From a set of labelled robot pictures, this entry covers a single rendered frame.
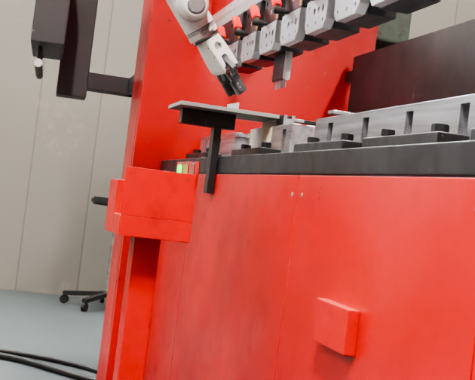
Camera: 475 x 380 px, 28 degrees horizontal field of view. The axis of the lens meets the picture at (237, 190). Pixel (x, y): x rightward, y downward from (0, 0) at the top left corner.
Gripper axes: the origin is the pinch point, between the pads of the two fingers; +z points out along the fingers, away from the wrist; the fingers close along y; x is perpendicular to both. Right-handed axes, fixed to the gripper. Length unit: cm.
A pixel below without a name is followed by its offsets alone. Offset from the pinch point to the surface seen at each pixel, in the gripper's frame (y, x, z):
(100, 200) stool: 328, -13, 61
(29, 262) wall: 396, 38, 81
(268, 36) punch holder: -0.2, -15.7, -6.8
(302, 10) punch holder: -26.9, -15.2, -10.7
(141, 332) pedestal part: -32, 61, 30
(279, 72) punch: -3.6, -12.0, 2.4
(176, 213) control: -40, 42, 10
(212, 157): -2.3, 16.1, 11.9
